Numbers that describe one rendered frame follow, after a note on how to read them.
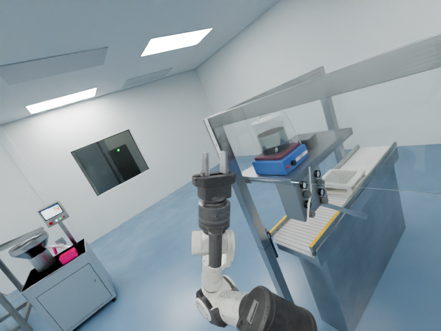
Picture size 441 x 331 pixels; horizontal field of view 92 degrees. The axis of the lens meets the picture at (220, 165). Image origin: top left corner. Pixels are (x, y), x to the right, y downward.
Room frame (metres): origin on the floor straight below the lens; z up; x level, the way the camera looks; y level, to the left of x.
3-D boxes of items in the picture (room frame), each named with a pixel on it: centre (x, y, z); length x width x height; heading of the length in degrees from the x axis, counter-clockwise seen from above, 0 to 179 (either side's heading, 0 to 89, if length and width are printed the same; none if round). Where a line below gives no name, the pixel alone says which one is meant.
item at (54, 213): (2.58, 2.12, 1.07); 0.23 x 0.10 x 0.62; 122
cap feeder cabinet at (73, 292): (2.35, 2.23, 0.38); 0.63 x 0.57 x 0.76; 122
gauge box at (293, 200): (0.95, -0.33, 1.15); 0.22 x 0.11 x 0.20; 121
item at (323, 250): (1.35, -0.76, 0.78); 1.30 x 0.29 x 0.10; 121
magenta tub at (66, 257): (2.26, 1.99, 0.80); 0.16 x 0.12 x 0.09; 122
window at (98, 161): (5.27, 2.36, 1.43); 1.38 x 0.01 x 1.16; 122
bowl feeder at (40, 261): (2.37, 2.29, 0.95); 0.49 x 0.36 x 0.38; 122
